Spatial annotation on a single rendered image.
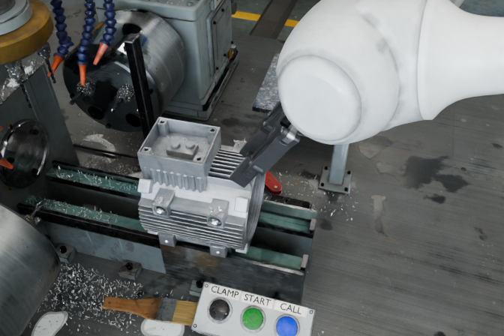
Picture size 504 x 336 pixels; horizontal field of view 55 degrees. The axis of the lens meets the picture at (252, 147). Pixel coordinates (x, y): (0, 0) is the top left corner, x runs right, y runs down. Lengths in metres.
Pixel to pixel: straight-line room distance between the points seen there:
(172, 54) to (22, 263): 0.60
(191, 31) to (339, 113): 0.94
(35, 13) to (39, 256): 0.39
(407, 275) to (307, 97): 0.82
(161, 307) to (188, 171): 0.33
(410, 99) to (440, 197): 0.93
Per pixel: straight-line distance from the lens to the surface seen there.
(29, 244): 0.83
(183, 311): 1.04
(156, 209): 0.87
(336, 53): 0.35
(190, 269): 1.03
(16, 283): 0.82
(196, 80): 1.34
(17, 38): 0.84
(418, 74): 0.37
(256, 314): 0.73
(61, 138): 1.23
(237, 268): 0.97
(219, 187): 0.86
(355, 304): 1.07
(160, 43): 1.17
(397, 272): 1.13
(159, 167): 0.86
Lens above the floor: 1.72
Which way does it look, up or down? 43 degrees down
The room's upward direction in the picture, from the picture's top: straight up
